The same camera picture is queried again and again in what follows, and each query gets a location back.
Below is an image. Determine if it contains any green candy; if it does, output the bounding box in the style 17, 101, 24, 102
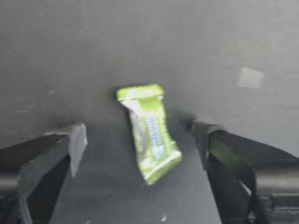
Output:
114, 83, 184, 186

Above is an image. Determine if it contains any pale square tape patch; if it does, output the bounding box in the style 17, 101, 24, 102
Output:
236, 66, 265, 89

